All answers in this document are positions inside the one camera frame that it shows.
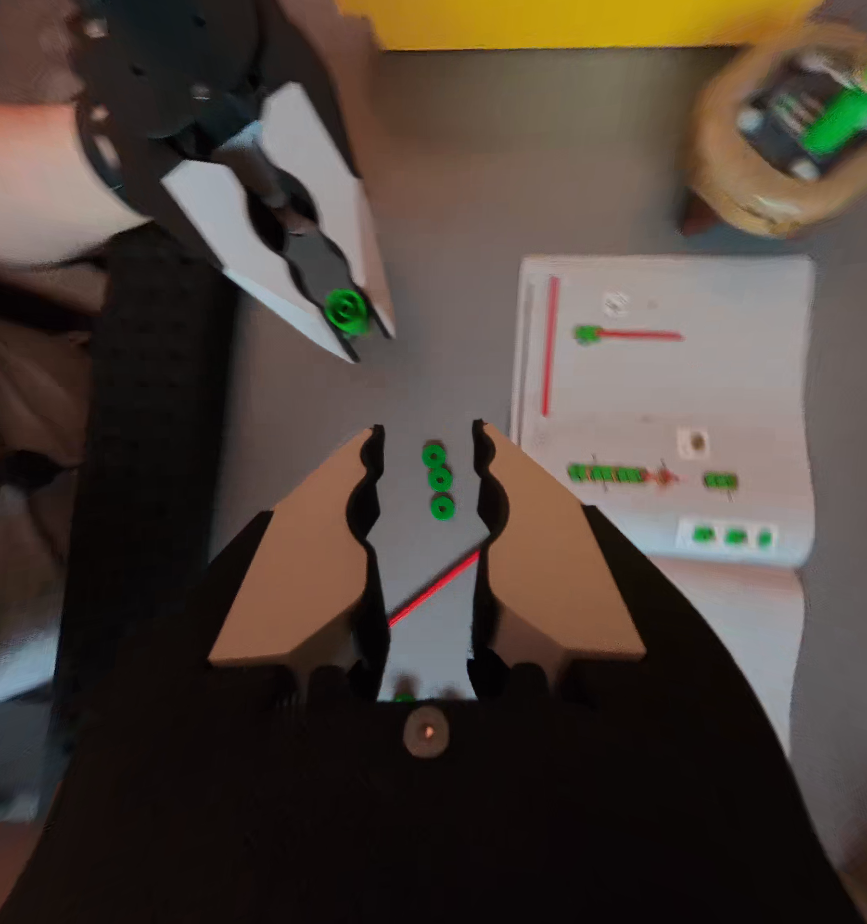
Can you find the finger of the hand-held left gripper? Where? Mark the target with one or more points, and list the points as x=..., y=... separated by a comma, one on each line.
x=311, y=144
x=224, y=224

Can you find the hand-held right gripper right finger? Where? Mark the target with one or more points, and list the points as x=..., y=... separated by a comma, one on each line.
x=563, y=577

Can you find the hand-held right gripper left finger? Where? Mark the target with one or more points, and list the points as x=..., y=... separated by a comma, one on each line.
x=296, y=577

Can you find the red plastic rod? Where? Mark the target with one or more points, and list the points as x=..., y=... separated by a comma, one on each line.
x=433, y=588

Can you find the single green round brick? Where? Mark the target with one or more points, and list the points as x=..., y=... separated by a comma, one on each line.
x=345, y=310

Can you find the instruction booklet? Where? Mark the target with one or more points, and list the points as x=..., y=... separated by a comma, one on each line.
x=729, y=404

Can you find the person's left forearm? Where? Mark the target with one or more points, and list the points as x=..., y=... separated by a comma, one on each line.
x=29, y=180

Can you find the grey desk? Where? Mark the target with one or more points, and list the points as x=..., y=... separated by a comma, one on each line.
x=513, y=180

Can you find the yellow storage bin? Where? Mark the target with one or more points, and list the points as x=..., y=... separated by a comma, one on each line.
x=549, y=21

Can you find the toy brick bamboo pot model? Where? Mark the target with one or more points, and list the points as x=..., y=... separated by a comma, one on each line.
x=729, y=188

